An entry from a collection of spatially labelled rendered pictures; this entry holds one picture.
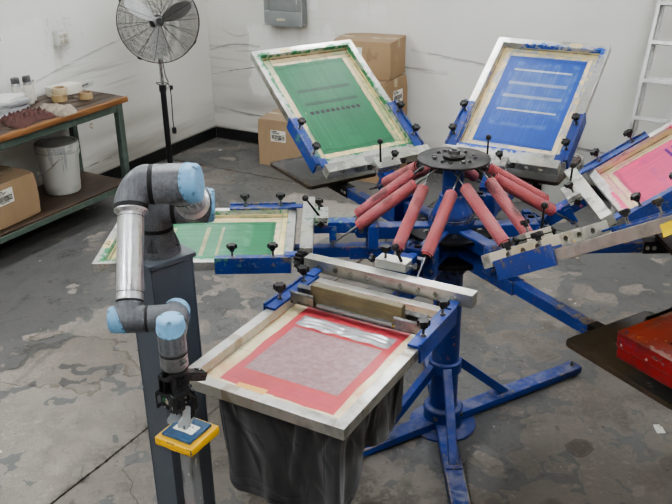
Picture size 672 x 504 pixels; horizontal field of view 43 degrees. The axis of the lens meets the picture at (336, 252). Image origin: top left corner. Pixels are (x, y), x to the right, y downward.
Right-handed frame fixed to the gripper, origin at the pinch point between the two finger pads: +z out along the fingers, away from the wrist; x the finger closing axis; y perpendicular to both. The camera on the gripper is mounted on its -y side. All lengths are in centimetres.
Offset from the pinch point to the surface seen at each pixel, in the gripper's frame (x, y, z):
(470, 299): 46, -99, -5
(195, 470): 2.0, 0.3, 15.1
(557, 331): 35, -272, 97
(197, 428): 2.9, -1.2, 1.1
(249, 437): 0.9, -27.5, 22.0
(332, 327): 8, -69, 1
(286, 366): 6.6, -41.8, 2.0
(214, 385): -3.6, -18.0, -1.5
